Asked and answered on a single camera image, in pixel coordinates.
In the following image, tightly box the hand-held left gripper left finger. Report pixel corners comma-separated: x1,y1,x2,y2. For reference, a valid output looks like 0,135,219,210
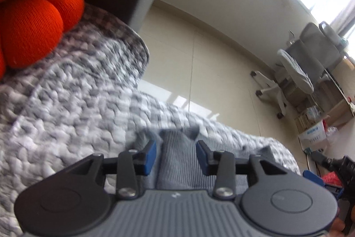
67,140,157,199

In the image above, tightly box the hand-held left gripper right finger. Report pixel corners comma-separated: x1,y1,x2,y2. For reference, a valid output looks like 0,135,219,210
195,140,289,199

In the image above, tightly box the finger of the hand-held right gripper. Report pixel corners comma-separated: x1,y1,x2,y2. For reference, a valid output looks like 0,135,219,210
303,170,342,200
312,151,345,171

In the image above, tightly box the grey knit sweater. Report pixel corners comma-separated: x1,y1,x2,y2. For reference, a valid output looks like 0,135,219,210
136,126,278,190

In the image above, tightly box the red basket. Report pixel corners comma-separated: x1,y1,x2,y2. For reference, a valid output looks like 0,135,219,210
323,172,343,185

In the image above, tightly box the white box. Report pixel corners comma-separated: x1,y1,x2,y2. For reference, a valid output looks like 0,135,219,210
298,120,328,154

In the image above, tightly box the wooden desk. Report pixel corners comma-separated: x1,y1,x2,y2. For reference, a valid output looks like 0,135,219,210
294,55,355,135

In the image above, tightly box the grey checked quilt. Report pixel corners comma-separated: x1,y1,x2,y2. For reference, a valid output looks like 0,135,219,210
0,2,301,237

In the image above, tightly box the grey office chair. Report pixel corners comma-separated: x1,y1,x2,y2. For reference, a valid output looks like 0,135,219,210
250,21,350,119

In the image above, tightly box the orange knot cushion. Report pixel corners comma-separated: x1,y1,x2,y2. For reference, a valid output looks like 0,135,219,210
0,0,108,79

